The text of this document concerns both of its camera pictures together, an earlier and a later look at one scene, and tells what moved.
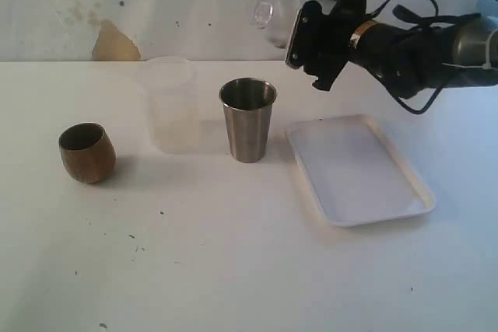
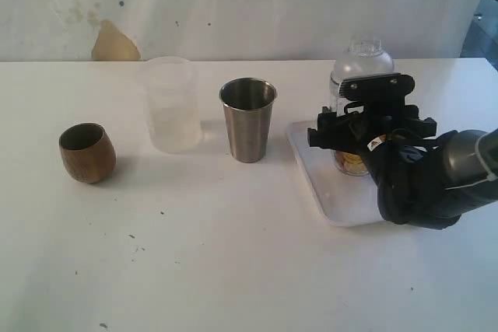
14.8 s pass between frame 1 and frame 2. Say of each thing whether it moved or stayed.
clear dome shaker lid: moved
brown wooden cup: stayed
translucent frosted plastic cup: stayed
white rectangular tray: stayed
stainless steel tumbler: stayed
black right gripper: moved
